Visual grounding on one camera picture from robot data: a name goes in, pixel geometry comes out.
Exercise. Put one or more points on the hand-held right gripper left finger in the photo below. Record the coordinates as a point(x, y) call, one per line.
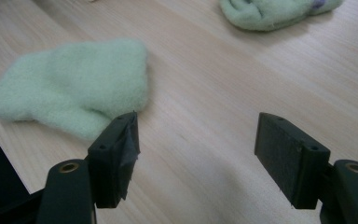
point(110, 168)

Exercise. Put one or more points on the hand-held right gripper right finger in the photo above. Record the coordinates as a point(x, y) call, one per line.
point(287, 161)

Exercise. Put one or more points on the plain light green fuzzy sock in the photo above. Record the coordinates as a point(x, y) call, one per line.
point(74, 84)

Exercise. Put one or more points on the green fuzzy sock purple patch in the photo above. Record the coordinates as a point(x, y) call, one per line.
point(270, 14)

